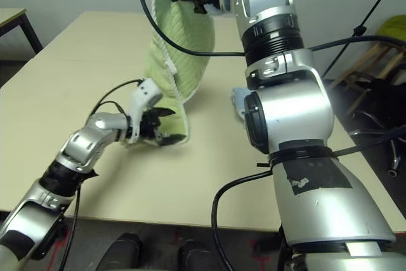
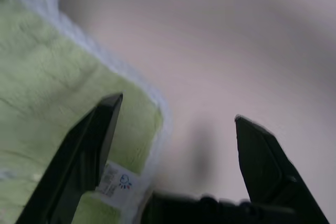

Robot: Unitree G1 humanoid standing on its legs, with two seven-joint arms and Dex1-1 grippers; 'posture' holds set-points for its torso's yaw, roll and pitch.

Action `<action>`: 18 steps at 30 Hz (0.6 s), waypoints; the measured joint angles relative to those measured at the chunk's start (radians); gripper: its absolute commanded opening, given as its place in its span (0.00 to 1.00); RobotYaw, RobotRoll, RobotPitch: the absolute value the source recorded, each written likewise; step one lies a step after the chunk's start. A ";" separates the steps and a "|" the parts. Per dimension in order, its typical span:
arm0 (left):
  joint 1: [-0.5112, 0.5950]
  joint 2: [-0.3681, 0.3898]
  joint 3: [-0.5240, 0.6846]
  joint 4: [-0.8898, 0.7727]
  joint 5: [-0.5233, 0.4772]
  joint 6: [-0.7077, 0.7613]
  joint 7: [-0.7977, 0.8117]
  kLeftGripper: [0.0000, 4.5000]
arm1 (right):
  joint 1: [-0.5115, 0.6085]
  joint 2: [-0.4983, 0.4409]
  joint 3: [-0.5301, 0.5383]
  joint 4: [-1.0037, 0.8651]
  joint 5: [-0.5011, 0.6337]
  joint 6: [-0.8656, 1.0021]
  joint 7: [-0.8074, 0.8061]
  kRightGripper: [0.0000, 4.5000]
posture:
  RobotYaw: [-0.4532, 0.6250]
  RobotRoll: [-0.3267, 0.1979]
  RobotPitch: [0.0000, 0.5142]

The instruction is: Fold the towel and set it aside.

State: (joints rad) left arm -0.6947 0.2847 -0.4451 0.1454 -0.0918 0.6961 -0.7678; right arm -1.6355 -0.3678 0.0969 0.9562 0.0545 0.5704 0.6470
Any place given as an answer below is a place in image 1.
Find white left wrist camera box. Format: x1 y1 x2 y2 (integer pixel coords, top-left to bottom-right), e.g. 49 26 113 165
128 77 163 144

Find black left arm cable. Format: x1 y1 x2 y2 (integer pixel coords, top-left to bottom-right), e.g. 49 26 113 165
60 79 143 271

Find black tripod stand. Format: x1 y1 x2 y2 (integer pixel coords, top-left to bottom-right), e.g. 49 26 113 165
322 0 406 78

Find dark robot left foot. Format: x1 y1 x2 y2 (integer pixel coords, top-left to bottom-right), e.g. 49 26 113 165
95 232 142 271

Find dark robot foot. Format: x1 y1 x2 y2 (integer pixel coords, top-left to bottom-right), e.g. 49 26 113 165
95 232 142 271
177 239 216 271

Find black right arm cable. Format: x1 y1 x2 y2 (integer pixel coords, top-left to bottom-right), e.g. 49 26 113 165
137 0 406 271

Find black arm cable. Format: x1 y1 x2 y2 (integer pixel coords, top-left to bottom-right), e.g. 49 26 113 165
137 0 406 271
60 79 143 271

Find black office chair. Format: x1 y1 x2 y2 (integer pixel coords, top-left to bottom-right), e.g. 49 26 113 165
345 77 406 176

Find dark robot right foot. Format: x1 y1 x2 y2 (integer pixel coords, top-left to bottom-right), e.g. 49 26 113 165
177 239 216 271

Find folded blue towel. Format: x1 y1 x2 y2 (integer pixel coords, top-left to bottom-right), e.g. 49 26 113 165
231 88 252 122

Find green towel with white trim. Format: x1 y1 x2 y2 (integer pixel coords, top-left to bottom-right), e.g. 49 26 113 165
122 0 216 148

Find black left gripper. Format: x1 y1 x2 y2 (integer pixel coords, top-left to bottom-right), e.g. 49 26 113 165
138 107 185 147

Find wooden stool green cushion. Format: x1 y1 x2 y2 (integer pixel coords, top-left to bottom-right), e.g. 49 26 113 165
329 13 406 116

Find beige side table black frame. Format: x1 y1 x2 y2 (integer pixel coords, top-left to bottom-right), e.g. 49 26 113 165
0 7 44 61

